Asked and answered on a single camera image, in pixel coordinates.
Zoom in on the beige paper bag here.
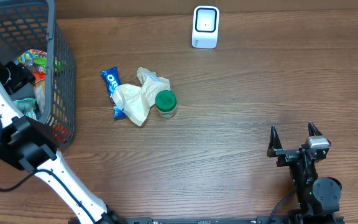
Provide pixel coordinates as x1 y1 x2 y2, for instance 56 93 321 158
112 67 171 126

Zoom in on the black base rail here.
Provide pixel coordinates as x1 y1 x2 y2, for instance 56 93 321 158
67 215 345 224

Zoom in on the red snack packet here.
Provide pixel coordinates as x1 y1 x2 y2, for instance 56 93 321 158
32 72 46 85

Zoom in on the green lid jar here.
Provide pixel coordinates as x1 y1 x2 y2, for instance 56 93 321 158
155 90 177 118

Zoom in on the teal snack packet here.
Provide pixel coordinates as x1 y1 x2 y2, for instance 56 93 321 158
13 98 37 120

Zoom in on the dark grey plastic basket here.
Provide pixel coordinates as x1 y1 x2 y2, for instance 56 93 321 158
0 1 76 147

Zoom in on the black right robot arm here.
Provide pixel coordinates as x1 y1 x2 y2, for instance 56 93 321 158
267 122 342 223

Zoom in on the white barcode scanner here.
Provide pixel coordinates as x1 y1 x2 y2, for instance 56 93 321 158
191 5 220 49

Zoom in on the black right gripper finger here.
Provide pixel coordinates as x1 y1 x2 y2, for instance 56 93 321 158
267 125 283 152
308 121 323 137

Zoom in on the green snack packet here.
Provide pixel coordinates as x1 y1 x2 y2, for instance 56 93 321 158
17 49 47 74

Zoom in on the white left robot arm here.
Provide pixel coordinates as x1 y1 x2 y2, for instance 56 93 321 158
0 64 123 223

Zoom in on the blue Oreo cookie pack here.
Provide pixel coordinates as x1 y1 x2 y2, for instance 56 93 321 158
100 67 126 119

